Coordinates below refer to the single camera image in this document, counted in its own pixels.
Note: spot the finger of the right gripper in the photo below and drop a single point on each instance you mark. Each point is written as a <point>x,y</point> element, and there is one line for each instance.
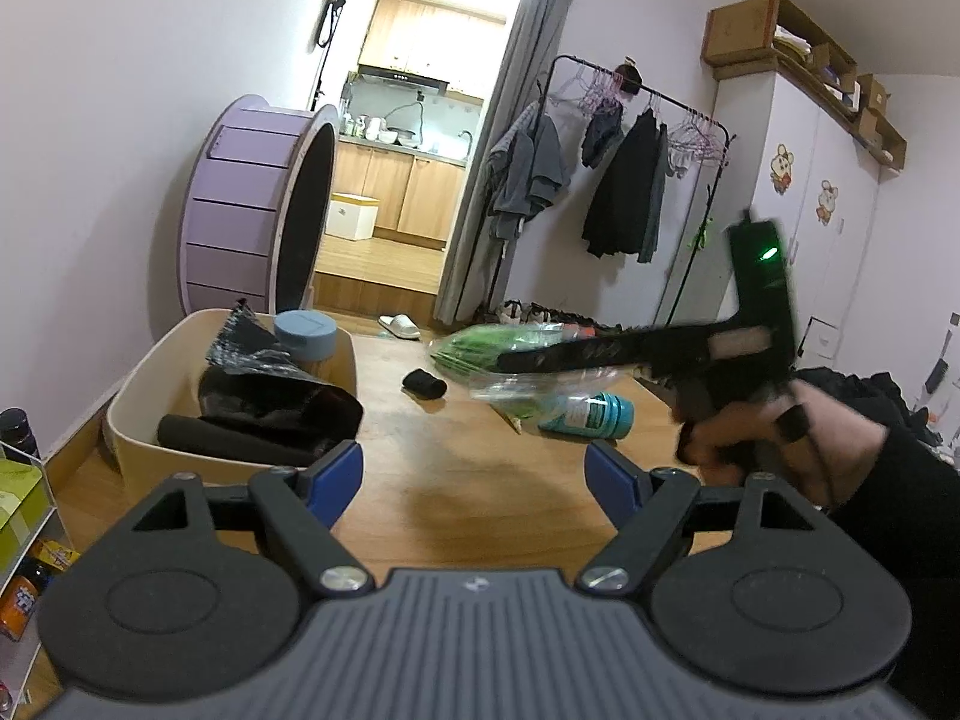
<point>574,355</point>

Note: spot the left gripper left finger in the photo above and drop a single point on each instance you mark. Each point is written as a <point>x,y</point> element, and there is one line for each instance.
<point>296,510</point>

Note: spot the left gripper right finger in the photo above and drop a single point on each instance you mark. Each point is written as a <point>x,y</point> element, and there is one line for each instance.
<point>649,510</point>

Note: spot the toothpick jar blue lid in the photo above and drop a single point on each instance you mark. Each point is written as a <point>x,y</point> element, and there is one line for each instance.
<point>310,338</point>

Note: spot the person's right hand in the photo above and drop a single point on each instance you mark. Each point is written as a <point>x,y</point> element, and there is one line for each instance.
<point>825,448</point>

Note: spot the teal capped bottle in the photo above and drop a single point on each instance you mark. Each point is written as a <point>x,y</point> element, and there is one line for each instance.
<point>597,417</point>

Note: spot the black plastic bag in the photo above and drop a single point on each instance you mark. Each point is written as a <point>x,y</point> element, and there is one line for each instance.
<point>251,385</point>

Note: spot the black hanging coat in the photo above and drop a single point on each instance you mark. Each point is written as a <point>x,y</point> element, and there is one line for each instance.
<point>625,211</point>

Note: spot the small black cloth item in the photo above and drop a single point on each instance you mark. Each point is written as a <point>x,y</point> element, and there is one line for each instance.
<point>424,386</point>

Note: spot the cream plastic storage bin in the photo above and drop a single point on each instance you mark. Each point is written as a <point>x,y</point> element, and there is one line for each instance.
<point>155,422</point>

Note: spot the grey hanging jacket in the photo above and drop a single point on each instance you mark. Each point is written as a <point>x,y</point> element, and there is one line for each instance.
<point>526,171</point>

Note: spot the white slipper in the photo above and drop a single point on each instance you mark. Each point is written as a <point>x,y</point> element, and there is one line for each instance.
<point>400,326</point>

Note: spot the white wardrobe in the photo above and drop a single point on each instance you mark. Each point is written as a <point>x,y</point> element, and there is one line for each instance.
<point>793,163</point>

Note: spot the black clothes rack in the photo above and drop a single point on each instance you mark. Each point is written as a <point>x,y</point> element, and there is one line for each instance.
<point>548,267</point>

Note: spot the white box on kitchen floor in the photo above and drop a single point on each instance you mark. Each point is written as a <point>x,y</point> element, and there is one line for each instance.
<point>351,217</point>

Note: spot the purple cat exercise wheel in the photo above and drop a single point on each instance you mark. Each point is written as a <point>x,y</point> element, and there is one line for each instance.
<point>255,207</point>

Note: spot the cardboard box on wardrobe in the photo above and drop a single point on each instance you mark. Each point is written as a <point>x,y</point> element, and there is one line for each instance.
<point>739,32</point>

